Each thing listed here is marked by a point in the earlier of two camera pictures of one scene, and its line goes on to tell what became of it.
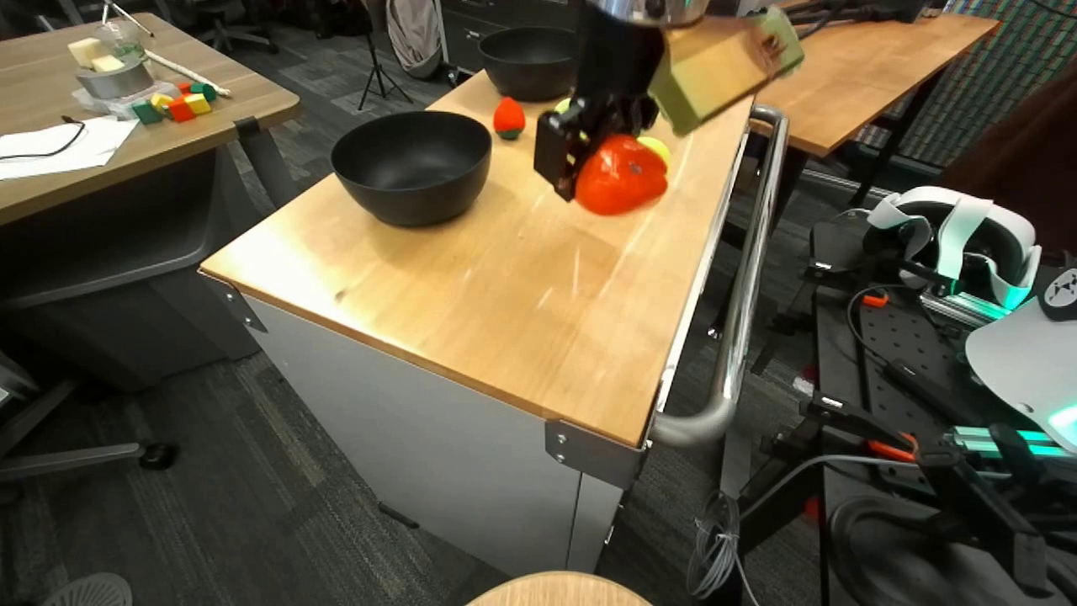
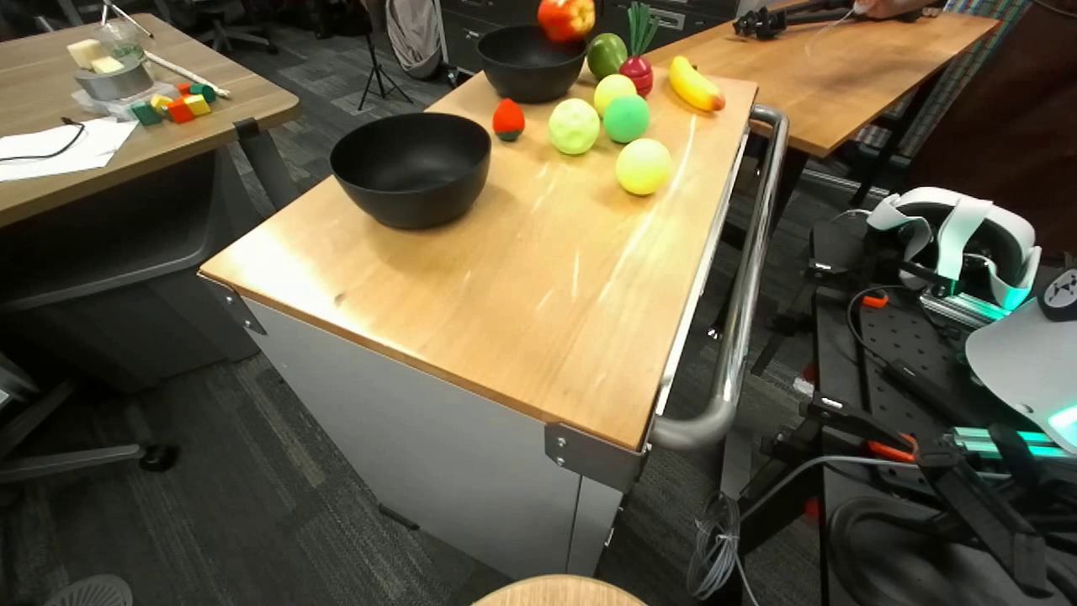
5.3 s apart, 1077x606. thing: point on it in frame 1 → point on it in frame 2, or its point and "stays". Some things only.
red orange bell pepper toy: (619, 173) → (568, 21)
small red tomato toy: (509, 118) stays
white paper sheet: (66, 145) stays
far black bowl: (532, 66) stays
